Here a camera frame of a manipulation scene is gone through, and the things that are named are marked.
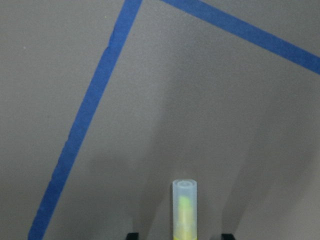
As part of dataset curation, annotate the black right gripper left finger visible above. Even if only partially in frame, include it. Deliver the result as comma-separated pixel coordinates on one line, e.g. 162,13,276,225
125,232,139,240

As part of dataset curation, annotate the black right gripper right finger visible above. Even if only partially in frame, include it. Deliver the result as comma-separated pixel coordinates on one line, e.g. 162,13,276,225
221,233,236,240

